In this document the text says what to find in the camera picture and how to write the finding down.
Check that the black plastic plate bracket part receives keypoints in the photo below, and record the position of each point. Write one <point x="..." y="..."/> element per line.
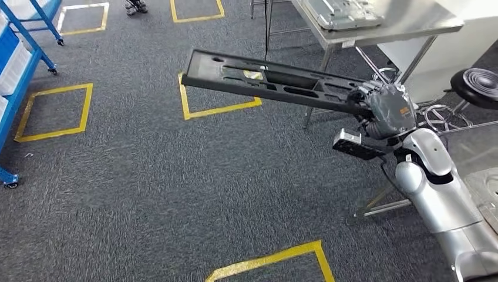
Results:
<point x="202" y="70"/>

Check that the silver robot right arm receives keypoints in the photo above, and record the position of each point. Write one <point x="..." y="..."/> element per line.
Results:
<point x="439" y="202"/>

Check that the blue metal shelf rack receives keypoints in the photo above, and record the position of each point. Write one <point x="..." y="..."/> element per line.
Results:
<point x="7" y="177"/>

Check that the person's feet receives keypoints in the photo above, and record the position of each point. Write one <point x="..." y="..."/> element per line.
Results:
<point x="136" y="7"/>

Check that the stainless steel table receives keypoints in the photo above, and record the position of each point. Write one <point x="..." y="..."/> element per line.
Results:
<point x="478" y="151"/>
<point x="408" y="23"/>

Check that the black round stool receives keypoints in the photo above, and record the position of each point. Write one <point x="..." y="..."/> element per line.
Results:
<point x="478" y="85"/>

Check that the white cabinet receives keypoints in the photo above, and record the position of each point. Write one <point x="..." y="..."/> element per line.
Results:
<point x="467" y="46"/>

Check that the blue plastic bin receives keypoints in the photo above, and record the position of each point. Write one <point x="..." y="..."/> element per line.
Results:
<point x="7" y="46"/>

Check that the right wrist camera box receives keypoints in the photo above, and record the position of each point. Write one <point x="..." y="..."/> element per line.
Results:
<point x="356" y="148"/>

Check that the metal table frame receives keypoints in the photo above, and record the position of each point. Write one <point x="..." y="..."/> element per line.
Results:
<point x="288" y="30"/>

